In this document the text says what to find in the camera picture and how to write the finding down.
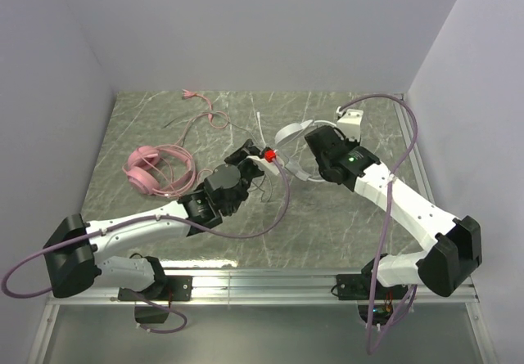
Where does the white headset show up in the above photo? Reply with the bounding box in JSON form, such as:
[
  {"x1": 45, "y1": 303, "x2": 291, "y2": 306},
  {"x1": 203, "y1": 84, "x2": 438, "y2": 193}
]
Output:
[{"x1": 255, "y1": 111, "x2": 337, "y2": 183}]

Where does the pink headset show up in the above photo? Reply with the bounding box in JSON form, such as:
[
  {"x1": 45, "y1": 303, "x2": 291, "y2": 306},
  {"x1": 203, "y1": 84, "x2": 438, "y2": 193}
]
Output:
[{"x1": 122, "y1": 89, "x2": 230, "y2": 199}]

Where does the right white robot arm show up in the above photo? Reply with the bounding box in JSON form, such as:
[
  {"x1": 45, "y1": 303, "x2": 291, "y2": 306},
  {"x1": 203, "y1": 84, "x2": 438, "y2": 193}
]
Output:
[{"x1": 305, "y1": 126, "x2": 482, "y2": 297}]

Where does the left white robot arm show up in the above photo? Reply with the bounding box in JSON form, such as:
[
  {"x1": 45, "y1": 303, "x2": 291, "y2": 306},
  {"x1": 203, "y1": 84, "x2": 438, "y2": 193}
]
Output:
[{"x1": 44, "y1": 140, "x2": 264, "y2": 299}]

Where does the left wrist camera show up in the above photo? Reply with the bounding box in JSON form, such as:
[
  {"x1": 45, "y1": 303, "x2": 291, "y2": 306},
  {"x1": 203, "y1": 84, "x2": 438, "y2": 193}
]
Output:
[{"x1": 247, "y1": 149, "x2": 285, "y2": 176}]

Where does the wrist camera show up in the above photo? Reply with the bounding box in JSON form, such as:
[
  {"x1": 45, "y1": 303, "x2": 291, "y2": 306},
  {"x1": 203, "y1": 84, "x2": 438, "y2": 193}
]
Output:
[
  {"x1": 247, "y1": 149, "x2": 285, "y2": 176},
  {"x1": 335, "y1": 106, "x2": 364, "y2": 142}
]

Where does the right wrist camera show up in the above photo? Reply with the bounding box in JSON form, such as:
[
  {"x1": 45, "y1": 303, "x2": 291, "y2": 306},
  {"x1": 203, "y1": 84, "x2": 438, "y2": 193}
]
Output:
[{"x1": 335, "y1": 106, "x2": 364, "y2": 142}]

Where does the right side aluminium rail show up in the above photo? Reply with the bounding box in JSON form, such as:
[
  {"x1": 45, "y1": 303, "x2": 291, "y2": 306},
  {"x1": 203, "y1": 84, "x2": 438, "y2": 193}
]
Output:
[{"x1": 391, "y1": 92, "x2": 456, "y2": 267}]

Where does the aluminium rail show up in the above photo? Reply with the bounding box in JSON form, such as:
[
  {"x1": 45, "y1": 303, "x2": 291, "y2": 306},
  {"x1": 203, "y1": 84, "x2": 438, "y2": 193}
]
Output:
[
  {"x1": 46, "y1": 268, "x2": 479, "y2": 306},
  {"x1": 391, "y1": 92, "x2": 456, "y2": 267}
]

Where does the front aluminium rail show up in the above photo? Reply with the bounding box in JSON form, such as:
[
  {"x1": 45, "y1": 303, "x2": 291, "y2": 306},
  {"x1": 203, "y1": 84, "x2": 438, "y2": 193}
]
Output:
[{"x1": 46, "y1": 268, "x2": 479, "y2": 306}]

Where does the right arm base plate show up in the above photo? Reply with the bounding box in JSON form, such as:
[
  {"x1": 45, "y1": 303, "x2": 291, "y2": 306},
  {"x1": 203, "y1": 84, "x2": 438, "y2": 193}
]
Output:
[{"x1": 330, "y1": 274, "x2": 408, "y2": 301}]

